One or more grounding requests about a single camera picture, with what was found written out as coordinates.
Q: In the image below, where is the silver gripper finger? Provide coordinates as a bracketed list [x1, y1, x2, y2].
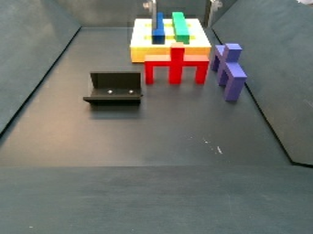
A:
[144, 0, 158, 28]
[208, 0, 223, 27]

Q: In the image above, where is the purple E-shaped block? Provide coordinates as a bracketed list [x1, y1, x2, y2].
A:
[210, 43, 248, 101]

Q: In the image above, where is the yellow slotted board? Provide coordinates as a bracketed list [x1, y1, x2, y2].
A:
[130, 18, 212, 63]

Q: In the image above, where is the green bar block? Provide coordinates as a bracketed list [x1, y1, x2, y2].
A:
[172, 12, 190, 45]

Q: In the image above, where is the blue bar block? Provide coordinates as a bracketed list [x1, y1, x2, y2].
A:
[152, 12, 165, 45]

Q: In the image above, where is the red E-shaped block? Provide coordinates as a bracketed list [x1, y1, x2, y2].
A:
[145, 42, 209, 84]

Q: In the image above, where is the black angle bracket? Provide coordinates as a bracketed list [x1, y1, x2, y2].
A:
[83, 71, 142, 103]

